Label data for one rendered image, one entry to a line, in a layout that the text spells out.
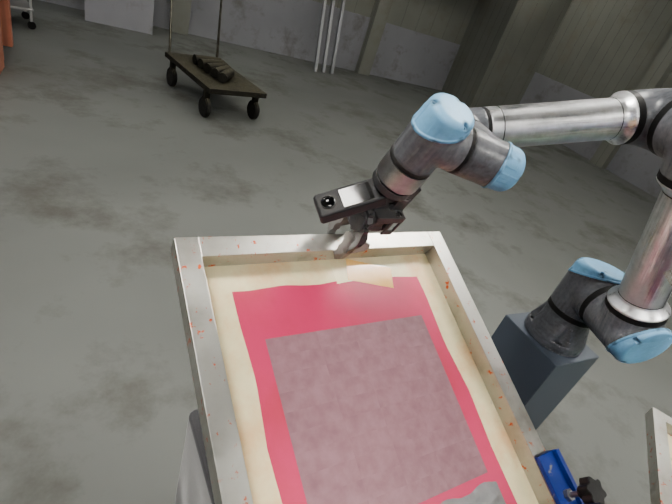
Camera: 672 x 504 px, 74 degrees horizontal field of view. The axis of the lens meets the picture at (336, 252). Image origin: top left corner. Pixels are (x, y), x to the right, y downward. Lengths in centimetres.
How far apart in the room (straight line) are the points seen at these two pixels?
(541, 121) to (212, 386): 68
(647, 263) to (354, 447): 64
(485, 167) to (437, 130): 10
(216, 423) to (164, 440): 151
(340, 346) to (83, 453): 152
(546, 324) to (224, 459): 86
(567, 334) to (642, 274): 28
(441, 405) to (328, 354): 23
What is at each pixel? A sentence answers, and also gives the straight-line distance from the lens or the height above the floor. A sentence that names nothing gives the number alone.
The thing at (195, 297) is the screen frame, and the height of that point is 136.
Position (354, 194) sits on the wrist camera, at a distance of 73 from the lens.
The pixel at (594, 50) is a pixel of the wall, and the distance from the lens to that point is 1163.
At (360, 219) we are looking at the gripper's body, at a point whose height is 148.
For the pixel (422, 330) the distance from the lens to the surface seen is 91.
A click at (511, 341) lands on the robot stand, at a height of 115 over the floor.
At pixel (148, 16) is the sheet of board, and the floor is 25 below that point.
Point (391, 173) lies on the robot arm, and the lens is 70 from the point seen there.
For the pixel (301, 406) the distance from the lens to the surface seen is 73.
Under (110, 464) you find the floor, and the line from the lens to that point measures 212.
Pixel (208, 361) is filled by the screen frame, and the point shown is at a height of 132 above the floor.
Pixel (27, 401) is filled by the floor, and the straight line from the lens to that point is 232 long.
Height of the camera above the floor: 182
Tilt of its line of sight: 31 degrees down
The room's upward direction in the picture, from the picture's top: 20 degrees clockwise
